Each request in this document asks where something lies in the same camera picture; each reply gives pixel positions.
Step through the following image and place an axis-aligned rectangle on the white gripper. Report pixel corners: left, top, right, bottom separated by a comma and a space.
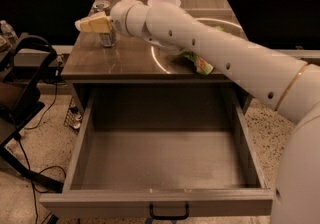
75, 0, 141, 36

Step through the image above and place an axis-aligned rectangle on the silver redbull can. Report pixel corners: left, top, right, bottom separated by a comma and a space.
92, 0, 118, 49

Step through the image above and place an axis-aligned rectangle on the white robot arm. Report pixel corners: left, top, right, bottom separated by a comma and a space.
75, 0, 320, 224

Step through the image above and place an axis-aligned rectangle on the open grey top drawer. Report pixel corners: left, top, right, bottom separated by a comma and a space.
40, 86, 273, 218

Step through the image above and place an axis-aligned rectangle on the white bowl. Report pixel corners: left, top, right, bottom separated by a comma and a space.
147, 0, 181, 7

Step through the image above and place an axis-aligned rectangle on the grey wooden cabinet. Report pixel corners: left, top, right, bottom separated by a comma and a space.
62, 0, 246, 110

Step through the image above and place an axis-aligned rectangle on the green chip bag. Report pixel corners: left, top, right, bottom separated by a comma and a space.
178, 25, 225, 76

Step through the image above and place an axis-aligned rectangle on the plastic water bottle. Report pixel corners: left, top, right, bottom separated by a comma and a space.
0, 20, 18, 45

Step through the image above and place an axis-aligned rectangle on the black stand frame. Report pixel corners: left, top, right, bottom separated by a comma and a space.
0, 33, 63, 193

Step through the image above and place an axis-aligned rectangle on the black floor cable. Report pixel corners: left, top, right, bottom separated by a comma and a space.
13, 67, 68, 224

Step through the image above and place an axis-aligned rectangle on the black drawer handle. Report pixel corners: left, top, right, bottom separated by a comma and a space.
149, 204, 190, 221

